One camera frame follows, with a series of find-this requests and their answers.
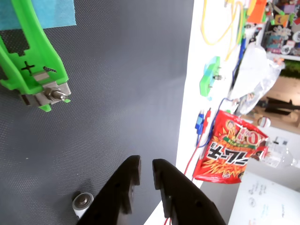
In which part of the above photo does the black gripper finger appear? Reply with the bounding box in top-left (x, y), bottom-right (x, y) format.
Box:
top-left (76, 155), bottom-right (142, 225)
top-left (152, 158), bottom-right (227, 225)

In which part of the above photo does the white AA battery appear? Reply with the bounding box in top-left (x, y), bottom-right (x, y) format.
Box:
top-left (72, 192), bottom-right (94, 219)

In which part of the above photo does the green battery holder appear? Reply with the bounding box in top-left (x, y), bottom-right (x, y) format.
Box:
top-left (0, 0), bottom-right (72, 113)

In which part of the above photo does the red snack bag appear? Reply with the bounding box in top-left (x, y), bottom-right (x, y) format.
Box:
top-left (192, 109), bottom-right (270, 185)

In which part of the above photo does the white paper sheet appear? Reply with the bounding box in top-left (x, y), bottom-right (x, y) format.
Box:
top-left (228, 170), bottom-right (300, 225)

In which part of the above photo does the clear plastic bottle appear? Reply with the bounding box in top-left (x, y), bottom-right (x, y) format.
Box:
top-left (256, 138), bottom-right (300, 169)

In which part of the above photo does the dark grey textured mat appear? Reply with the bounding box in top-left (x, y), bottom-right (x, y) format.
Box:
top-left (0, 0), bottom-right (195, 225)

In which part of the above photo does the small white round ball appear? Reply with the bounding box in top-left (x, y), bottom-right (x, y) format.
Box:
top-left (257, 116), bottom-right (272, 128)

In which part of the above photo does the small green printed block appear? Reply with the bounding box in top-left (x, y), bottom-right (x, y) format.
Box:
top-left (199, 56), bottom-right (227, 101)

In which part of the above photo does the crumpled blue tape piece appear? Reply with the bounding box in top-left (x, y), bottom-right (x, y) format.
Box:
top-left (203, 56), bottom-right (221, 79)

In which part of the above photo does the clear plastic bag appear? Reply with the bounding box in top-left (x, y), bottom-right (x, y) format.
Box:
top-left (231, 41), bottom-right (286, 116)

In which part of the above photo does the long blue masking tape strip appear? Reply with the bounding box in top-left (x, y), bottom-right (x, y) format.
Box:
top-left (0, 0), bottom-right (77, 30)

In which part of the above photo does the black sticker covered case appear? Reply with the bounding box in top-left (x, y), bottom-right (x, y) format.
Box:
top-left (262, 0), bottom-right (300, 56)

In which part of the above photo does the orange plastic piece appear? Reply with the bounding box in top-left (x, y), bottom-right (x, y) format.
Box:
top-left (247, 0), bottom-right (268, 24)

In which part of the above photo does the red wire with clip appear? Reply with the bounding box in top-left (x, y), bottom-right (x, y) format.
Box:
top-left (183, 108), bottom-right (214, 176)

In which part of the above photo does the yellow cable loop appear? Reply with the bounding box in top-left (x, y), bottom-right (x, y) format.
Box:
top-left (201, 0), bottom-right (245, 62)

